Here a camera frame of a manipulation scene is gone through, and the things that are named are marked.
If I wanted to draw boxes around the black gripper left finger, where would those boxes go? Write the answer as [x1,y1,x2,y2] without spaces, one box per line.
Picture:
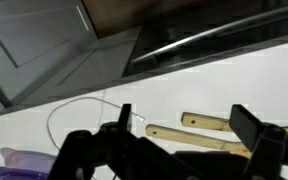
[118,104,132,132]

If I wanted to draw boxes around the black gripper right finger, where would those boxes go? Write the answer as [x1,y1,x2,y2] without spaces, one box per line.
[229,104,265,151]

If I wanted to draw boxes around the wooden cooking stick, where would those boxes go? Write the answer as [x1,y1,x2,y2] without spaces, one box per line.
[181,112,288,132]
[145,124,252,158]

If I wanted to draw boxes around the grey corner cabinet door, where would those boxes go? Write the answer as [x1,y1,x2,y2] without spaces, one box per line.
[0,0,140,115]

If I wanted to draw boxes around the purple plastic container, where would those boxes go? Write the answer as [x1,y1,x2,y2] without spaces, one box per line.
[0,147,56,180]

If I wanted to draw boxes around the thin white cable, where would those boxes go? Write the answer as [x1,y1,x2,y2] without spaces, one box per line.
[46,96,146,152]

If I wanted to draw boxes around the black dishwasher with handle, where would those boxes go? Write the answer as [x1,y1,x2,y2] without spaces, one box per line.
[123,0,288,77]

